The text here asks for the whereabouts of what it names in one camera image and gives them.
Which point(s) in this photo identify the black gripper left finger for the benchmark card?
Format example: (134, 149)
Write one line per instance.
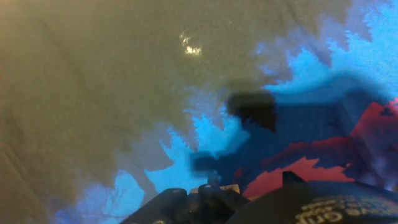
(192, 205)

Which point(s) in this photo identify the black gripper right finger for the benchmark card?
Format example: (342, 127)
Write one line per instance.
(289, 178)

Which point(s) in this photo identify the blue black printed cloth mat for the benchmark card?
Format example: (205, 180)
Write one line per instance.
(124, 77)

